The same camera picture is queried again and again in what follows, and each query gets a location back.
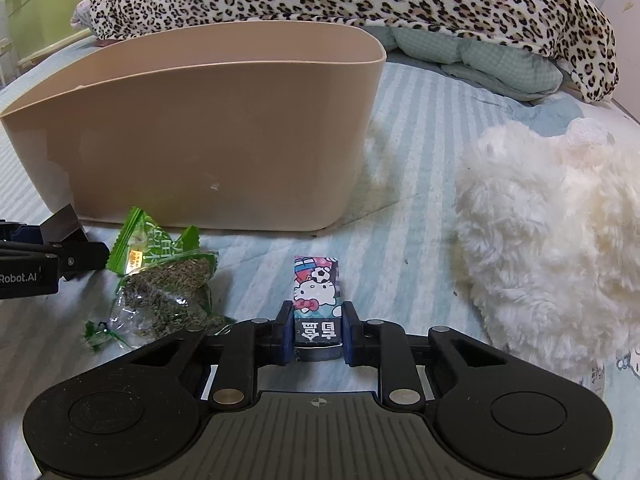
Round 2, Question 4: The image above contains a white fluffy plush toy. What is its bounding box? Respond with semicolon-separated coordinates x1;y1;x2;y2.
454;117;640;385

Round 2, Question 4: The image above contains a green snack packet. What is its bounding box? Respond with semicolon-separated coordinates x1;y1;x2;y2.
108;206;201;277

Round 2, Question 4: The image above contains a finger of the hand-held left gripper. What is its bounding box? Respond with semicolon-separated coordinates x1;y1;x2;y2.
37;203;111;283

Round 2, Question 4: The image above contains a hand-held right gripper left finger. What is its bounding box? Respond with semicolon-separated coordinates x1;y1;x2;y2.
131;300;297;407

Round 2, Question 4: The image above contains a beige plastic storage bin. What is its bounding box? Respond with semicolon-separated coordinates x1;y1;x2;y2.
0;21;387;233

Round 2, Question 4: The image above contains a leopard print blanket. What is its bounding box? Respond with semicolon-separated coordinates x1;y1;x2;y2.
70;0;620;103

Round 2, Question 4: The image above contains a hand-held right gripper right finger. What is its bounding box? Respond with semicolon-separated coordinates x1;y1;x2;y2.
342;301;507;406

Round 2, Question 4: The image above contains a cartoon cat printed small box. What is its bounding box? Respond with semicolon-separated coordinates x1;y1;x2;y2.
291;255;347;362

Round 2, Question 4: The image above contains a clear bag of dried herbs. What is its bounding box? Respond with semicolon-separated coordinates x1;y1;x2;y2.
81;251;236;352

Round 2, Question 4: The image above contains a teal checkered quilt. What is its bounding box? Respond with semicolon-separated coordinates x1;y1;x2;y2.
372;25;566;101

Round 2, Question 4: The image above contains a green plastic storage box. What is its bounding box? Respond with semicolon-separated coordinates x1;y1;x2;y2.
0;0;143;66

